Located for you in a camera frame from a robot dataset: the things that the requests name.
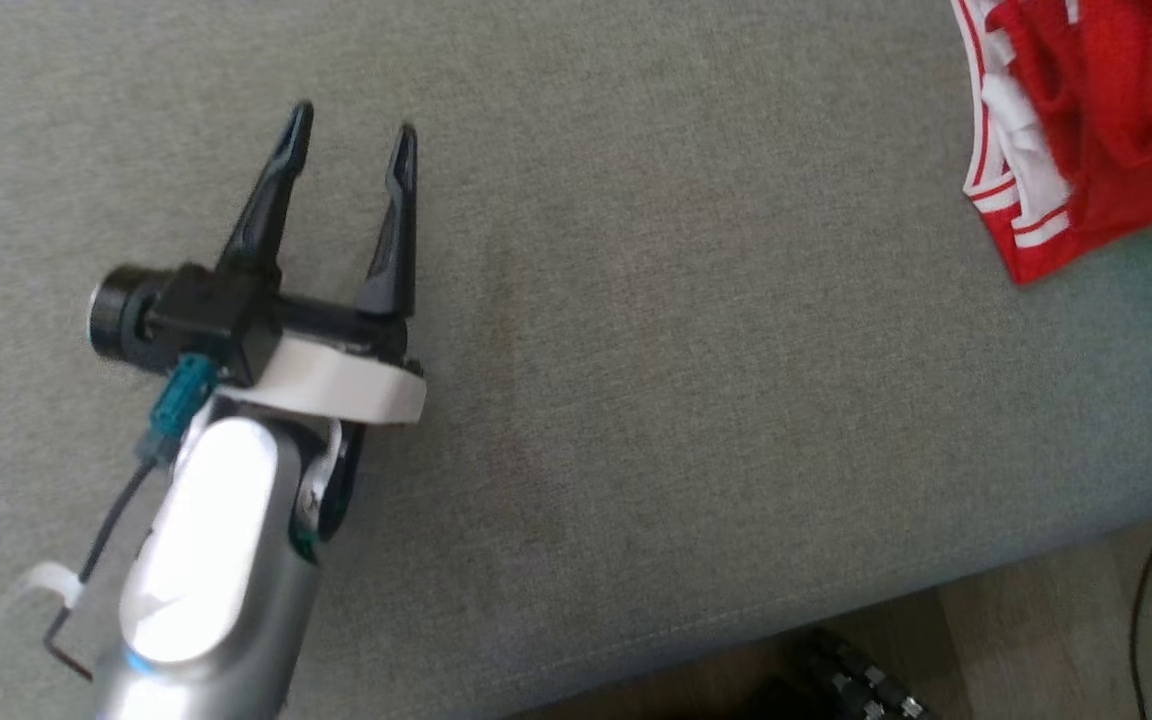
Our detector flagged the red basketball jersey black lettering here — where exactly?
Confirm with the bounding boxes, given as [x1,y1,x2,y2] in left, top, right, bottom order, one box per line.
[951,0,1152,286]

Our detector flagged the teal left camera connector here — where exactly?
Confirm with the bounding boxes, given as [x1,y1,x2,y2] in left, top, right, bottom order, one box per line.
[139,352,219,463]

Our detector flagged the white cable clip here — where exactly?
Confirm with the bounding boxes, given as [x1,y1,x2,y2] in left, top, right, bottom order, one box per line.
[1,560,85,616]

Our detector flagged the grey sofa seat cushion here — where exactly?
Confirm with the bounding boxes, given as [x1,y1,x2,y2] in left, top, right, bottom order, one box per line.
[0,0,1152,720]

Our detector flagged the black left camera cable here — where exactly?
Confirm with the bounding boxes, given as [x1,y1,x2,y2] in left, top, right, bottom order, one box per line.
[44,460,157,681]

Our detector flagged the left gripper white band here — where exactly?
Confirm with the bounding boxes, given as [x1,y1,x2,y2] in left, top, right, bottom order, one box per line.
[214,100,427,546]

